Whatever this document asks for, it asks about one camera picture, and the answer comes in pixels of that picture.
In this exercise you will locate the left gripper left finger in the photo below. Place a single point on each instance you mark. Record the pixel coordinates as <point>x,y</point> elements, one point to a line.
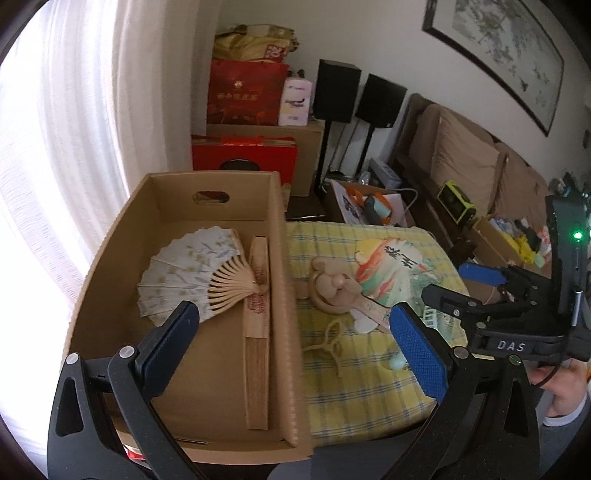
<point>82,440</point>

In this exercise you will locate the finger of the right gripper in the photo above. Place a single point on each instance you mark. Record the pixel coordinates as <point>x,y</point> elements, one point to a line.
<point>501,283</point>
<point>468,310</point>

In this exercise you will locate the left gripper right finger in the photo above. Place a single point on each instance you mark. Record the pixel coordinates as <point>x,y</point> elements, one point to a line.
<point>484,425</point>

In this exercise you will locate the pink handheld electric fan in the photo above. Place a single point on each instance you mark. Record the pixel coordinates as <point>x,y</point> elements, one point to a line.
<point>332,289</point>

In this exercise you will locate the person's right hand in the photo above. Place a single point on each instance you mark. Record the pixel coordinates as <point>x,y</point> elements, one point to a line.
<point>568,386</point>

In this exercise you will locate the mint green round fan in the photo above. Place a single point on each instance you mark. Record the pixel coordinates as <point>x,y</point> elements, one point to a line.
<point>419,343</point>

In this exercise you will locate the cardboard tray of clutter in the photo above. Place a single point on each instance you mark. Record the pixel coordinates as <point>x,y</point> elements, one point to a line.
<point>494,249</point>

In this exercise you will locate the green black alarm clock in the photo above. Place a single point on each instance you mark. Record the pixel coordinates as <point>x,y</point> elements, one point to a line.
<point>456,203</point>

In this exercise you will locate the painted round paper fan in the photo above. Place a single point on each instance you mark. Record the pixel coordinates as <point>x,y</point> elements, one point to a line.
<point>393,270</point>

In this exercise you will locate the yellow plaid cloth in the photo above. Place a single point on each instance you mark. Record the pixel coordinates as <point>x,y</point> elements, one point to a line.
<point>370,399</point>

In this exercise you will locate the wooden fan stand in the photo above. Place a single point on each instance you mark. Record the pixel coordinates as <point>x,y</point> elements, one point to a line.
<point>331,344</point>

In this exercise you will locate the white paper shopping bag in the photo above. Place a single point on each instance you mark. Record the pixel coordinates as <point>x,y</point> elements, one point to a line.
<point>358,204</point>

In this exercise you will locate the brown bed headboard cushions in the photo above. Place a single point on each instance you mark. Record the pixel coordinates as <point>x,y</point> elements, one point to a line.
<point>437,144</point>

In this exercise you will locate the white paper folding fan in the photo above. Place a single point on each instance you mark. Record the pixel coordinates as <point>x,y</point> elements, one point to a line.
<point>207,268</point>

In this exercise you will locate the closed wooden folding fan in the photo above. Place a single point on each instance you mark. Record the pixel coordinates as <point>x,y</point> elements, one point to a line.
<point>257,332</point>

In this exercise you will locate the open cardboard box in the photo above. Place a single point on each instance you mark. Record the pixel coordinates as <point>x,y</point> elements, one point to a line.
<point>203,405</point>

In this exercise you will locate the right black speaker on stand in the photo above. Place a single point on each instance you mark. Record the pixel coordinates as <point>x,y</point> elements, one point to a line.
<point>379,107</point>

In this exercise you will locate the black speaker on stand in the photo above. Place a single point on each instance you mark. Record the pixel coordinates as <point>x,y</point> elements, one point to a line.
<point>379,107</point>
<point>335,97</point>

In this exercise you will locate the framed ink painting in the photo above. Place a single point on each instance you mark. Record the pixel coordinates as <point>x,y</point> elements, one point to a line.
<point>507,41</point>

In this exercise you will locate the red collection gift box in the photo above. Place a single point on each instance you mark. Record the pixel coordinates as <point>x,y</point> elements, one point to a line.
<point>246,153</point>

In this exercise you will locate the left black speaker on stand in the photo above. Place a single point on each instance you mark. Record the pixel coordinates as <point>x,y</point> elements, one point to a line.
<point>335,97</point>

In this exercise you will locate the red gift bag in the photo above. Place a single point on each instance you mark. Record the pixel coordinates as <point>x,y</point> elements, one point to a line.
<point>245,93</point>

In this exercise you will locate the white curtain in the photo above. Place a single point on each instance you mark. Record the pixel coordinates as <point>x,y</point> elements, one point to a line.
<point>123,87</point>

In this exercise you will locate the gold gift bag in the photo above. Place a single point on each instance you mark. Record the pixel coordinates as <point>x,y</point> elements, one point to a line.
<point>255,43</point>

